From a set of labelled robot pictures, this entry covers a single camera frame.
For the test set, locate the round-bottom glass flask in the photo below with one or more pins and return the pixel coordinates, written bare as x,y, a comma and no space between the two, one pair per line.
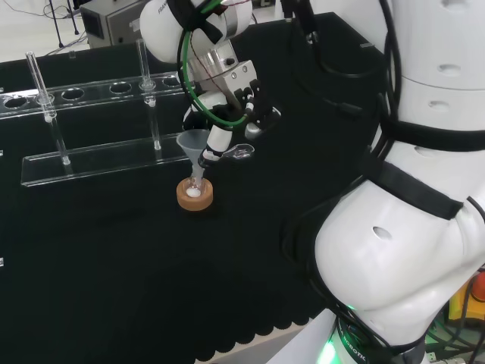
194,191

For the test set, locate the grey tape piece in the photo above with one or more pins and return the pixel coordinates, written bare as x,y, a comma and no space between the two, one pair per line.
367,45

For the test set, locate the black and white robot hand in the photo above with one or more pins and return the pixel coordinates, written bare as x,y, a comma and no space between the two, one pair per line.
219,140

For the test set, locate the grey metal box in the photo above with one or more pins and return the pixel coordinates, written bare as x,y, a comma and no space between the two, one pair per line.
113,22

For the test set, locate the black tripod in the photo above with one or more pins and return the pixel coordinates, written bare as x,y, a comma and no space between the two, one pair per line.
60,22

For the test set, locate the black bench cloth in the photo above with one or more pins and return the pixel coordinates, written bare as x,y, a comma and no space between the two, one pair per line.
113,265

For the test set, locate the clear plastic funnel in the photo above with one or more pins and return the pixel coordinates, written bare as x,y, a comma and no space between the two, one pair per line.
189,142

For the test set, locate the yellow stop button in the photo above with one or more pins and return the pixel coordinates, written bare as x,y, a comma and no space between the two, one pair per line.
473,303

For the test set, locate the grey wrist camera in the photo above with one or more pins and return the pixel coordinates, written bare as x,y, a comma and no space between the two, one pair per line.
253,130

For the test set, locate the clear acrylic funnel stand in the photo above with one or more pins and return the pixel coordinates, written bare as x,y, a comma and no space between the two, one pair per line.
94,161

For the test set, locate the small clear weighing funnel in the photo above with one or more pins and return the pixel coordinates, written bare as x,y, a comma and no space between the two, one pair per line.
239,152

